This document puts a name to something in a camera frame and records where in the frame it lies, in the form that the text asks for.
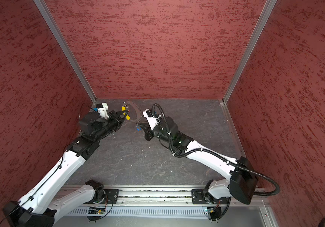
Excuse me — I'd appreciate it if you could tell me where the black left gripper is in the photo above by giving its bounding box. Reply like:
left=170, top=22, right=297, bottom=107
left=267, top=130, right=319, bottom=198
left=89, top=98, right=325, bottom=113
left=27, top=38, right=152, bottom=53
left=94, top=110, right=128, bottom=141

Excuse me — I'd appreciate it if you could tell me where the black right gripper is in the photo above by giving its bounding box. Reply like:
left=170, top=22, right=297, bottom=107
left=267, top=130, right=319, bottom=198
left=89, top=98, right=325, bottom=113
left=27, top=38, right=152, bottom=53
left=138, top=120, right=173, bottom=144

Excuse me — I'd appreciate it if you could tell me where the yellow capped key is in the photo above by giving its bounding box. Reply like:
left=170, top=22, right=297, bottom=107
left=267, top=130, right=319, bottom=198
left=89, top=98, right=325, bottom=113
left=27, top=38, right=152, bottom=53
left=122, top=106, right=130, bottom=120

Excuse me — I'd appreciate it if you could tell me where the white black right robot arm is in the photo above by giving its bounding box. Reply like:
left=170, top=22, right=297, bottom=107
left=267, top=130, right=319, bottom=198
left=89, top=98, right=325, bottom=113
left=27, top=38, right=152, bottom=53
left=138, top=117, right=258, bottom=205

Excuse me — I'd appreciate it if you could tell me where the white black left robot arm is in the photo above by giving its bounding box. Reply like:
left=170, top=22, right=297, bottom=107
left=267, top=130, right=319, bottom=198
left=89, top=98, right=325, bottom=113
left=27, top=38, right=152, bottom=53
left=3, top=110, right=128, bottom=227

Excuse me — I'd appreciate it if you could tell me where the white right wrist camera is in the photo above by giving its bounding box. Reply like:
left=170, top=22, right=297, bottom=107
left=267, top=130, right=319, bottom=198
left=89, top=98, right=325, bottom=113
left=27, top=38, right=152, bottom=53
left=143, top=108, right=158, bottom=130

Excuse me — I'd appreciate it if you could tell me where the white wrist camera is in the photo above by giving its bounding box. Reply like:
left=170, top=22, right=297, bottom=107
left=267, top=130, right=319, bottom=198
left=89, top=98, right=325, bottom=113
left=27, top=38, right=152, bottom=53
left=93, top=103, right=109, bottom=119
left=143, top=108, right=158, bottom=130

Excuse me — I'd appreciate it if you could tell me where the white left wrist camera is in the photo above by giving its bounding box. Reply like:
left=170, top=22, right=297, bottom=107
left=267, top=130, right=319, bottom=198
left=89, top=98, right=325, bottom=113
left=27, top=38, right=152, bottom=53
left=93, top=103, right=109, bottom=119

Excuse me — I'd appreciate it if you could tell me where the black corrugated cable conduit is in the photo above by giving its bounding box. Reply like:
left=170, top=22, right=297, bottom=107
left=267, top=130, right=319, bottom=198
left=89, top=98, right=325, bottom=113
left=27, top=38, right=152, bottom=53
left=152, top=103, right=281, bottom=196

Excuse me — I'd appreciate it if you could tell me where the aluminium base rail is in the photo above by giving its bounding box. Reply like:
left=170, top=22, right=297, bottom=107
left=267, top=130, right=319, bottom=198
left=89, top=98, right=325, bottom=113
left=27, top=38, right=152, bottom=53
left=52, top=185, right=271, bottom=207

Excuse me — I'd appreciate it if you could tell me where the aluminium corner post left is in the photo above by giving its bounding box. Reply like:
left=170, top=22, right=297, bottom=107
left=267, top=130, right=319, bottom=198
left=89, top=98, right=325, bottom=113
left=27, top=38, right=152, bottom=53
left=34, top=0, right=97, bottom=104

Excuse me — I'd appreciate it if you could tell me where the aluminium corner post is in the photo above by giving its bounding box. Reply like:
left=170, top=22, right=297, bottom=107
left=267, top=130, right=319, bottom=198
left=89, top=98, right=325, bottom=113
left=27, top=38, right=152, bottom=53
left=223, top=0, right=277, bottom=106
left=34, top=0, right=97, bottom=104

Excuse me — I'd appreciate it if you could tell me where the aluminium corner post right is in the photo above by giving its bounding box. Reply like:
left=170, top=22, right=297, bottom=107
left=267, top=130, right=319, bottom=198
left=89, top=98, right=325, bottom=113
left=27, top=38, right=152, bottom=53
left=223, top=0, right=277, bottom=106

